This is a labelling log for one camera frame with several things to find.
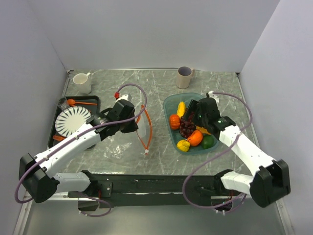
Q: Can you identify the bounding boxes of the purple grape bunch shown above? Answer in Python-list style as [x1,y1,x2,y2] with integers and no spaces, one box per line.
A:
[179,112,196,139]

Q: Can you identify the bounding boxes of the clear plastic glass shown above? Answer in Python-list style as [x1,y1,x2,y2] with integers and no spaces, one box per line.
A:
[58,97,70,111]

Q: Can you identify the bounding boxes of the striped white plate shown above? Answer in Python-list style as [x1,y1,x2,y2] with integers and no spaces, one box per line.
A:
[55,106,91,137]

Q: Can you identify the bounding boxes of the white cup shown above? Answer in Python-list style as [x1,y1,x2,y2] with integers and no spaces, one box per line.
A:
[73,72,91,94]

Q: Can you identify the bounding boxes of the yellow lemon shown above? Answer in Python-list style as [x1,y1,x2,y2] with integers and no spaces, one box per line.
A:
[177,140,190,152]

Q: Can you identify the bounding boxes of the beige mug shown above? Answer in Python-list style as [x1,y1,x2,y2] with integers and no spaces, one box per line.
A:
[176,66,195,89]

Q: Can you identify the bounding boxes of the black tray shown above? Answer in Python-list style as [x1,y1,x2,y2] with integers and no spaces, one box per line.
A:
[47,95,100,148]

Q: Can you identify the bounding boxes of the clear zip top bag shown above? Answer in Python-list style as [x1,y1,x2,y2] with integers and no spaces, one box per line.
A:
[104,109,153,165]

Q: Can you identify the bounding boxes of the yellow squash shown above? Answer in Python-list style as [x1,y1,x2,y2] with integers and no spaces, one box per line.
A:
[177,101,186,118]

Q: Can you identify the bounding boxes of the small orange pumpkin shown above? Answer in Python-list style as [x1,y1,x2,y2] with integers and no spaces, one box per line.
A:
[169,114,180,130]

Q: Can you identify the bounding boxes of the orange ginger root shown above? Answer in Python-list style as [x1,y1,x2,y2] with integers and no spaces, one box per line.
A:
[196,126,210,135]

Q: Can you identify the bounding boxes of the orange plastic fork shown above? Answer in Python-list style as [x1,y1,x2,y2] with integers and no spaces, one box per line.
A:
[52,135,65,141]

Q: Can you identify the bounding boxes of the green lime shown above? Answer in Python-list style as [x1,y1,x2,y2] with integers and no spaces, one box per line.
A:
[201,135,215,149]

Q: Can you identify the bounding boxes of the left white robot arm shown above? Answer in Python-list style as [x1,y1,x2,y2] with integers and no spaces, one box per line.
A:
[19,99,138,203]

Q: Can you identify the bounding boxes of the orange plastic spoon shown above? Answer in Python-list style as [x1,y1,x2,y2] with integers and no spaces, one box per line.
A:
[67,99,97,106]

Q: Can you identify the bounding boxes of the teal plastic tray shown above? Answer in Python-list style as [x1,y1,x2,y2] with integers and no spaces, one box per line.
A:
[163,93,219,155]

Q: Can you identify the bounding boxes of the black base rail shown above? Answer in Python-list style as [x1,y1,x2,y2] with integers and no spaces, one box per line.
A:
[67,170,245,208]

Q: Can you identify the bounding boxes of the orange tangerine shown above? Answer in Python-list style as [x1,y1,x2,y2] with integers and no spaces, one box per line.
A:
[187,130,203,146]

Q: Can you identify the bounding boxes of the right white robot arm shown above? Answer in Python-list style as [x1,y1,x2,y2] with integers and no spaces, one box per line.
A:
[183,97,291,208]

